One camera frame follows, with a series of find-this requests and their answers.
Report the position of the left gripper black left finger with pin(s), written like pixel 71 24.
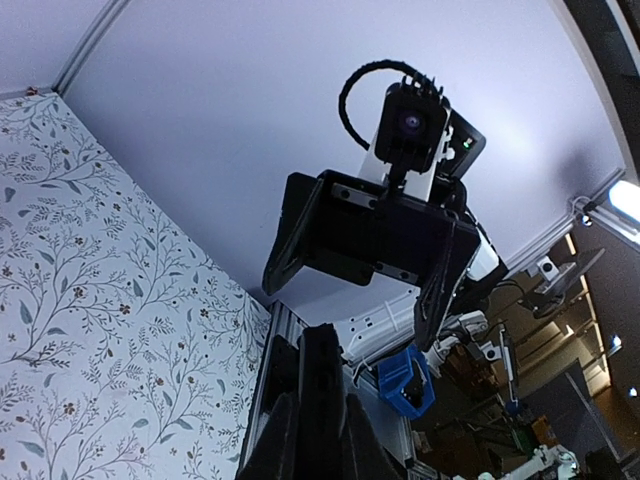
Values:
pixel 274 454

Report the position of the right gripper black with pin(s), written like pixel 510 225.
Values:
pixel 352 229

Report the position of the left aluminium frame post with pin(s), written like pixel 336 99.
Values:
pixel 88 42

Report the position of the ceiling light tube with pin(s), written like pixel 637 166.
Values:
pixel 623 200

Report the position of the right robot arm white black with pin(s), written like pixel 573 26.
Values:
pixel 450 194

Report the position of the right camera cable black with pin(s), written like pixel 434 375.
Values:
pixel 350 96

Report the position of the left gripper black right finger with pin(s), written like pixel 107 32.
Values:
pixel 364 457

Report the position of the large black phone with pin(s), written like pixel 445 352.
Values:
pixel 322 406

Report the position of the blue plastic bin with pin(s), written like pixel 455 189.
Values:
pixel 405 384

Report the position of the floral patterned table mat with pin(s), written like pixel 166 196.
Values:
pixel 126 351

